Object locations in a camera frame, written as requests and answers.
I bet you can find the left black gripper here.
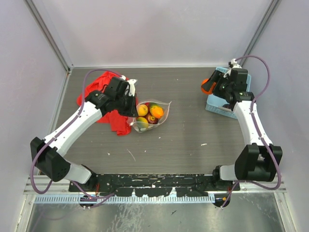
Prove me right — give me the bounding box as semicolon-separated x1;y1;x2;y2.
115;92;138;117

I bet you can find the orange fruit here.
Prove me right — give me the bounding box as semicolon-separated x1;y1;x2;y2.
201;79;216;95

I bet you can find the clear polka dot zip bag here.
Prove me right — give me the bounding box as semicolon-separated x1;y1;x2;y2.
127;100;172;133

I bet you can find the dark red apple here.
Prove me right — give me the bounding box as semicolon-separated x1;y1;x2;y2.
145;114;159;125

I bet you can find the orange green mango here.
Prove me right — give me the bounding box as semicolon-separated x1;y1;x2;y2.
149;102;164;119

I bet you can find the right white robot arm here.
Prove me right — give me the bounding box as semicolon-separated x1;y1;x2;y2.
201;68;283;190

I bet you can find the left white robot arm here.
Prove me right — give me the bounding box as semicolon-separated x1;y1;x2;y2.
30;76;138;191

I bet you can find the red cloth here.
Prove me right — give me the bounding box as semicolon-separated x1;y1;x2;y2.
84;71;131;136

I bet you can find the light blue plastic basket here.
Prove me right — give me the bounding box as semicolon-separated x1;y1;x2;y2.
205;67;251;119

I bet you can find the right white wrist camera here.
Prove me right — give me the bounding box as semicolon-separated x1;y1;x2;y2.
227;58;242;73

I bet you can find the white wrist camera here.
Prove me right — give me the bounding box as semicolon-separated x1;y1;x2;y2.
227;58;242;73
120;75;137;97

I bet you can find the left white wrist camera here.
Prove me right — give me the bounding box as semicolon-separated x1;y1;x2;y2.
120;75;137;97

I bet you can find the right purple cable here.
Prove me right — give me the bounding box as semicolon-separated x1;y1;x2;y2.
221;55;282;208

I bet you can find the purple cable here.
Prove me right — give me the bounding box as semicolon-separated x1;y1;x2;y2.
221;55;282;208
30;69;126;209

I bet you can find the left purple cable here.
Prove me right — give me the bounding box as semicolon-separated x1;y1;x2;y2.
30;69;126;209

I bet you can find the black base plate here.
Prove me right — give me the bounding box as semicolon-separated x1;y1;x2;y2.
80;174;233;197

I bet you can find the grey slotted cable duct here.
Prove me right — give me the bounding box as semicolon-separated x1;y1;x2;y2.
34;194;215;204

